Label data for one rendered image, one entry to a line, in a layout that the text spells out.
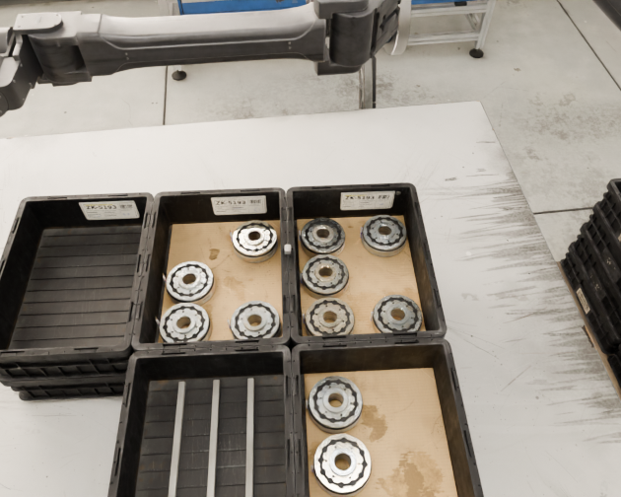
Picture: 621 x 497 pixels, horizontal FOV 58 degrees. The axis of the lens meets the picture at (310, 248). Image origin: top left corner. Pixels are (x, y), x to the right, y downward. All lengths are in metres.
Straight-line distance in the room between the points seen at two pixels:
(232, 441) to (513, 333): 0.70
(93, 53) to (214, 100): 2.28
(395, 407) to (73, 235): 0.84
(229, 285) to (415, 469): 0.54
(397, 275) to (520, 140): 1.79
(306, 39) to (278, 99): 2.26
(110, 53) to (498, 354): 1.02
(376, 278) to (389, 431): 0.34
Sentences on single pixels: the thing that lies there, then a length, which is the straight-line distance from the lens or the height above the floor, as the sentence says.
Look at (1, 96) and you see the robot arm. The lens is 0.77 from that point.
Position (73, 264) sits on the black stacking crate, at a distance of 1.39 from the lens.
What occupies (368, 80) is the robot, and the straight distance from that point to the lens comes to 1.98.
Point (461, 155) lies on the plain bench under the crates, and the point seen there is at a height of 0.70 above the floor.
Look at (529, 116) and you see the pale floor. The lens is 3.11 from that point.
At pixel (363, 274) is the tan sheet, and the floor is 0.83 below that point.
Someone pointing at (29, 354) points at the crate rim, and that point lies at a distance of 1.17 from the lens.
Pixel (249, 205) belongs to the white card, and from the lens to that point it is 1.31.
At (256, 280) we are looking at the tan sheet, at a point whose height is 0.83.
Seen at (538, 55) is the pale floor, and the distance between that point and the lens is 3.56.
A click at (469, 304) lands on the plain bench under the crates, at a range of 1.42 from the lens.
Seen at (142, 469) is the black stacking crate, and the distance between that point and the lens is 1.13.
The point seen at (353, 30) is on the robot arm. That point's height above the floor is 1.47.
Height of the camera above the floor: 1.88
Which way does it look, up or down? 54 degrees down
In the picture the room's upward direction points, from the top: straight up
